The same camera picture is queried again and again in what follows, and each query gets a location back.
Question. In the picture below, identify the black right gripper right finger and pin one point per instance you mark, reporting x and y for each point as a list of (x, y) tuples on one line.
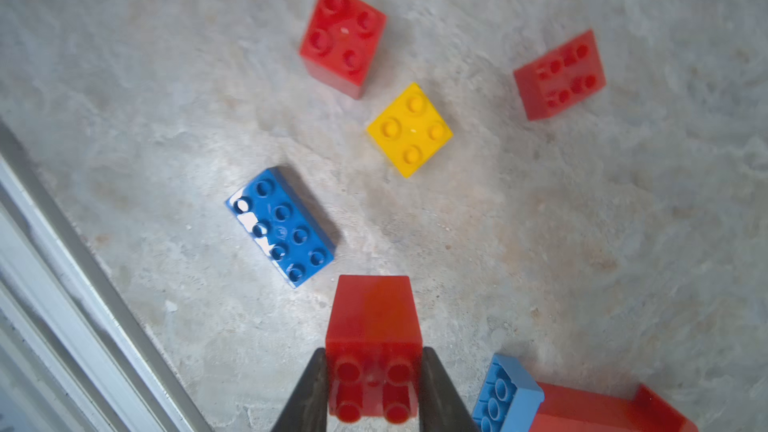
[(441, 409)]

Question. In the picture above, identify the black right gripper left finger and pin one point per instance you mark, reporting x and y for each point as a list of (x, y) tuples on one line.
[(307, 408)]

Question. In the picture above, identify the light blue lego brick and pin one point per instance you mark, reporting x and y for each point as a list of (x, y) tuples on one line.
[(509, 398)]

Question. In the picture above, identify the red lego brick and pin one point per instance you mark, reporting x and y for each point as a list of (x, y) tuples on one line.
[(653, 414), (571, 410), (561, 78), (340, 43), (374, 349)]

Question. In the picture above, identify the dark blue lego brick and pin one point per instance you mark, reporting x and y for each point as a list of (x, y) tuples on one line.
[(277, 220)]

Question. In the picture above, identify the yellow lego brick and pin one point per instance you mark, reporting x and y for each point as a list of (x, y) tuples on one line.
[(410, 130)]

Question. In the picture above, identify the red lego brick top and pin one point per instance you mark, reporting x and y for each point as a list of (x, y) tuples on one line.
[(561, 78)]

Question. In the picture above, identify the aluminium rail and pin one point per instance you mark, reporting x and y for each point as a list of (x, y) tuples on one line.
[(73, 357)]

